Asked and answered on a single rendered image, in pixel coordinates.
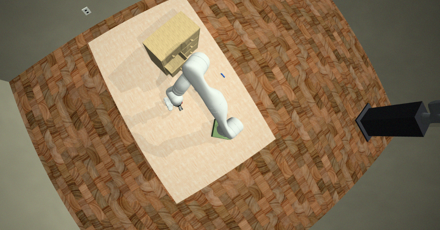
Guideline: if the light wooden chest of drawers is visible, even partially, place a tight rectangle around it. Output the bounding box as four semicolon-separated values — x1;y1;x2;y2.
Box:
142;11;200;76

